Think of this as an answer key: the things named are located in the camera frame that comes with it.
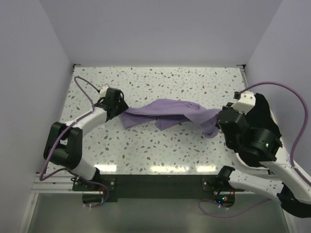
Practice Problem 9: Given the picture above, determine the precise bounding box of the purple t shirt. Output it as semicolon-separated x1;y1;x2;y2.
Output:
120;99;220;138

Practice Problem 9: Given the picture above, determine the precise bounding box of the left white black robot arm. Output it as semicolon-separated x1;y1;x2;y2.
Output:
41;87;129;190

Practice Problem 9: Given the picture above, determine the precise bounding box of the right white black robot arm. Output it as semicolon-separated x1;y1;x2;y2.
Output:
216;101;311;218

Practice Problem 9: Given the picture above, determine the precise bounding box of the black t shirt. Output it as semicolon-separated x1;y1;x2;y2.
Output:
253;93;282;139

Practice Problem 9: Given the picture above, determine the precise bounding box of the white laundry basket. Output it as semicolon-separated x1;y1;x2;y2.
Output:
233;106;285;175

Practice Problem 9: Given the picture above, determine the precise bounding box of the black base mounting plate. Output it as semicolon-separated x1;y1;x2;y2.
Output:
71;174;234;204

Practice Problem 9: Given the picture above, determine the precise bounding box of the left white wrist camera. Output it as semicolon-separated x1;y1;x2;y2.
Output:
99;84;109;97

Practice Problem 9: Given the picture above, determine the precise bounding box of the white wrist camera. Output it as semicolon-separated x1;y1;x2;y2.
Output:
231;91;256;115
99;84;109;97

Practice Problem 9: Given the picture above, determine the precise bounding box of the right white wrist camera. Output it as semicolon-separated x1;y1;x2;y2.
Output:
231;91;256;115

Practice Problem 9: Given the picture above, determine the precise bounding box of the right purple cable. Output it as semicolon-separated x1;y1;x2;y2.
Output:
198;82;311;216

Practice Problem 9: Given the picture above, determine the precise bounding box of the purple cable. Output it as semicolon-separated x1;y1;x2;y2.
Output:
198;82;311;216
38;76;107;182

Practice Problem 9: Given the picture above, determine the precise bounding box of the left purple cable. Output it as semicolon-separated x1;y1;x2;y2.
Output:
38;76;107;182

